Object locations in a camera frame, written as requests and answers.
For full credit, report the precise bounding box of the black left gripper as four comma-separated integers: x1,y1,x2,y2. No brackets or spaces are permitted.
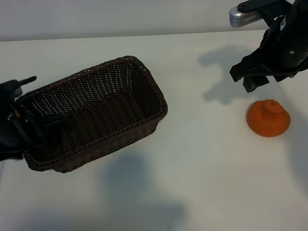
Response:
0,76,64,162

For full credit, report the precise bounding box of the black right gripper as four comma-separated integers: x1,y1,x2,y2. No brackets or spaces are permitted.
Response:
230,4,308,93

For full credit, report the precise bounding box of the orange with knobbed top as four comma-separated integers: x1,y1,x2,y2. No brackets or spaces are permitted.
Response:
246,99,291,138

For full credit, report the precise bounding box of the dark brown woven basket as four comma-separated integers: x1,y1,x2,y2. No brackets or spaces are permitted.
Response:
14,55,168,173

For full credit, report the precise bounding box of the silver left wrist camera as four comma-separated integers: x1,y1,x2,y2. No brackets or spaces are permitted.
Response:
9,83,24,98

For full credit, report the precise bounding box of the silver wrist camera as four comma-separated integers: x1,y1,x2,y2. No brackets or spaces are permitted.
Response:
228,3,262,27
9,83,24,98

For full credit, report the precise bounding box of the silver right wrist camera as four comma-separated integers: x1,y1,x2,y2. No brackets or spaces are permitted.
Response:
228,3,262,27

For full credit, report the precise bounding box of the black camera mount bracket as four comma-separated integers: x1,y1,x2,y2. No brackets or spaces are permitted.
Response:
237,0,293,28

